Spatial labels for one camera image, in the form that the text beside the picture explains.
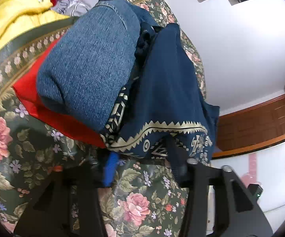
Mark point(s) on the yellow garment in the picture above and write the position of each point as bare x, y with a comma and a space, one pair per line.
19, 16

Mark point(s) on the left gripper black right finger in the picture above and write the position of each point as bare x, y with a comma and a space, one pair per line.
237, 212

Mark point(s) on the navy patterned hooded garment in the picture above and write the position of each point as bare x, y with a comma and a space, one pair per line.
161, 111

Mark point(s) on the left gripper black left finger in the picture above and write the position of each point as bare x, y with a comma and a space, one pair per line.
49, 212

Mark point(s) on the folded blue denim jeans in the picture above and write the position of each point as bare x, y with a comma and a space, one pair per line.
89, 65

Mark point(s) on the red folded garment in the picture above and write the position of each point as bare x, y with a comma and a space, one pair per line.
26, 91

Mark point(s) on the green floral bedspread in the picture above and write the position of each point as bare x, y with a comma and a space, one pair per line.
144, 199

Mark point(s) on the white sliding door with hearts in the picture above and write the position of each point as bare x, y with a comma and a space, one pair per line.
267, 169

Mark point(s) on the grey white patterned cloth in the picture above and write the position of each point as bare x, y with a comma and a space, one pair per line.
73, 8

